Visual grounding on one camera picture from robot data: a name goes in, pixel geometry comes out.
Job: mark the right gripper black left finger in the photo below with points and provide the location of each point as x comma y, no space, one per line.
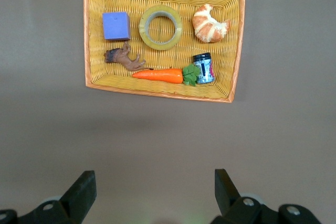
76,203

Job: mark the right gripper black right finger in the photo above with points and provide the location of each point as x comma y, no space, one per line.
228,203

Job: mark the yellow packing tape roll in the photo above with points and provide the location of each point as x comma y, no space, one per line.
160,46

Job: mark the small can black lid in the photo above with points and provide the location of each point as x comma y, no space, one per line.
206,69

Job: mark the orange toy carrot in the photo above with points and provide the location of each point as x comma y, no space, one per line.
162,75

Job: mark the brown toy lion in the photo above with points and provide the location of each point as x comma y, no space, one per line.
126,61

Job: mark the toy croissant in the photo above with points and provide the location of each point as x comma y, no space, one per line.
207,27

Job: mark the purple foam cube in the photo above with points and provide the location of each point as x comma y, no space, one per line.
115,26

